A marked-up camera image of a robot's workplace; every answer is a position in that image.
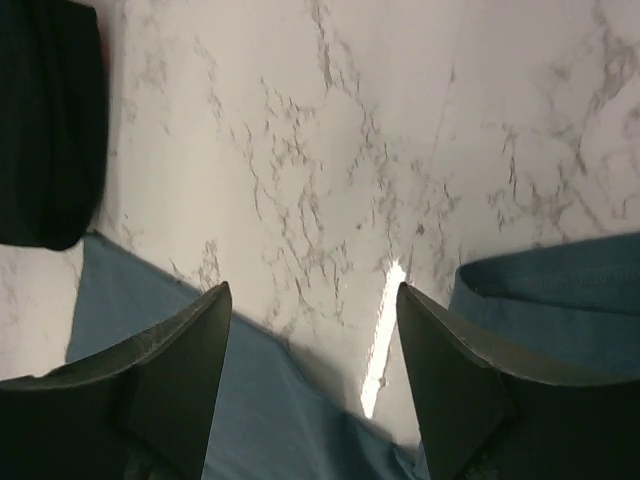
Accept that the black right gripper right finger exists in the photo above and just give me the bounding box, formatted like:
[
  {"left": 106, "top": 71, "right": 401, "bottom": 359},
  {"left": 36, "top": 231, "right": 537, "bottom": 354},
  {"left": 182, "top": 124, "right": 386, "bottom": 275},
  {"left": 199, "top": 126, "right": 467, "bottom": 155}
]
[{"left": 396, "top": 284, "right": 639, "bottom": 479}]

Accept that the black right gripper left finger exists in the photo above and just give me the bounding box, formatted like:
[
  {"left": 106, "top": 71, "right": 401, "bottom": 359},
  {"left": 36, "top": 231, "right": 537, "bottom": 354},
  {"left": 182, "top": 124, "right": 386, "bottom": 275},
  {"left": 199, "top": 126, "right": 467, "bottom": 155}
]
[{"left": 1, "top": 283, "right": 232, "bottom": 479}]

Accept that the folded black t-shirt stack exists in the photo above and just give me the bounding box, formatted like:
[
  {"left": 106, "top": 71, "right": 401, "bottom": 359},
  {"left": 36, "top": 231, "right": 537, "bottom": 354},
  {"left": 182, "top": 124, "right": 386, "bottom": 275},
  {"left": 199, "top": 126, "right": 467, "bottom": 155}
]
[{"left": 1, "top": 1, "right": 109, "bottom": 251}]

